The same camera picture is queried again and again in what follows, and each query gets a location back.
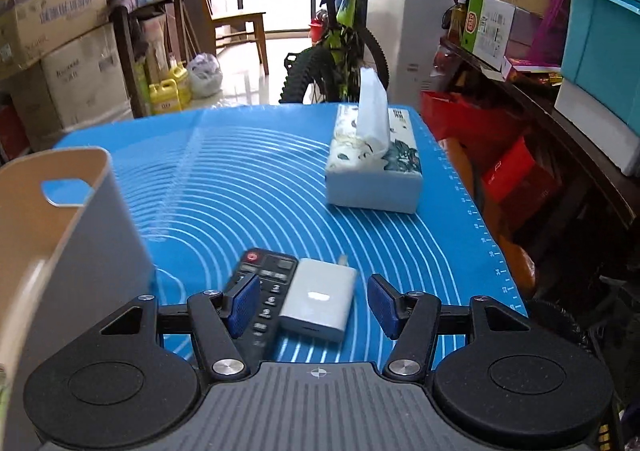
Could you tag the wooden chair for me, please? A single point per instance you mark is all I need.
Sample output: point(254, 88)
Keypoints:
point(235, 21)

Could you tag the small yellow detergent bottle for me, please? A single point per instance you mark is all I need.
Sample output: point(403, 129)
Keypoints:
point(181, 81)

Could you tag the white power adapter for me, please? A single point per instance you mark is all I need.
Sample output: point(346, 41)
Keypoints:
point(320, 298)

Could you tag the green and black bicycle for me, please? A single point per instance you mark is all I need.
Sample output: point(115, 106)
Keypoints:
point(335, 46)

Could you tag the floral soft tissue pack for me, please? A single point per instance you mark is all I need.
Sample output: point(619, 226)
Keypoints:
point(372, 166)

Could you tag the open cardboard box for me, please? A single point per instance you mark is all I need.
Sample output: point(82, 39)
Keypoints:
point(50, 21)

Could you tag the cooking oil bottle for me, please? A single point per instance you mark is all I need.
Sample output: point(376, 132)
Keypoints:
point(457, 21)

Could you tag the white foam box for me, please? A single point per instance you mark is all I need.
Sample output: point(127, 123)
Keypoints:
point(595, 126)

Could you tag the blue silicone mat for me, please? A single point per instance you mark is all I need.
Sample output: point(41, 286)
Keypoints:
point(240, 181)

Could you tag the white plastic bag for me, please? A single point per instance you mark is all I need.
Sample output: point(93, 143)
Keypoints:
point(205, 76)

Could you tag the green and white carton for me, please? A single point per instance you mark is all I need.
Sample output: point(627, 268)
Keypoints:
point(487, 31)

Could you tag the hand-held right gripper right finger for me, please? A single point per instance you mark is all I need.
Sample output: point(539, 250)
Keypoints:
point(384, 306)

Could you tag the stacked brown cardboard box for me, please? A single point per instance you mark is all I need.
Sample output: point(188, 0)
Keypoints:
point(85, 81)

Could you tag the dark wooden shelf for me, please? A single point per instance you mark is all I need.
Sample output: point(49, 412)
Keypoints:
point(550, 116)

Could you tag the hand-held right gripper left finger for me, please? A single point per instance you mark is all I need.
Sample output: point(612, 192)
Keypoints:
point(243, 306)

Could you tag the black remote control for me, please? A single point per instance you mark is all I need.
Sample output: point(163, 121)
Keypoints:
point(267, 281)

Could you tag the beige plastic basket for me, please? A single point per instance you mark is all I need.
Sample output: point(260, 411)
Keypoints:
point(65, 256)

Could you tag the white chest freezer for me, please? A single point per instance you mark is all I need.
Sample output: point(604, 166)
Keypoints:
point(415, 31)

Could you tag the large yellow detergent bottle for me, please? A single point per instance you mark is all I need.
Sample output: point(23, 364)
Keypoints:
point(164, 100)

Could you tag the red gift bag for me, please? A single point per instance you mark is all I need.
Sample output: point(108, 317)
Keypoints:
point(470, 126)

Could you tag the dark wooden side table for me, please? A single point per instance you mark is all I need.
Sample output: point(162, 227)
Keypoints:
point(145, 31)

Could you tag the teal storage bin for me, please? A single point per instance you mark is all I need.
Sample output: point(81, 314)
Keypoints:
point(605, 41)

